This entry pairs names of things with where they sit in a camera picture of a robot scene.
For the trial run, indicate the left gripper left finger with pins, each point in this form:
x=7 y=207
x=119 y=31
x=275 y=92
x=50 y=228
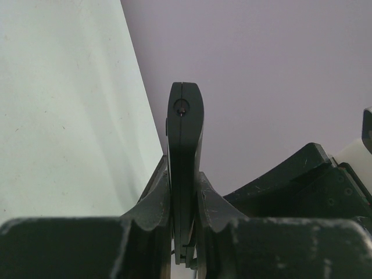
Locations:
x=134 y=245

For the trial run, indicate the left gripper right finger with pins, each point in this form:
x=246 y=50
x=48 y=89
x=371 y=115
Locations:
x=232 y=245

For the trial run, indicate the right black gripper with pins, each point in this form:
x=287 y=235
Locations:
x=298 y=187

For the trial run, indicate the black remote control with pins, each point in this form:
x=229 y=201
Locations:
x=184 y=131

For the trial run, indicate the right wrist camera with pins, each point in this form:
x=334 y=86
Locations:
x=355 y=158

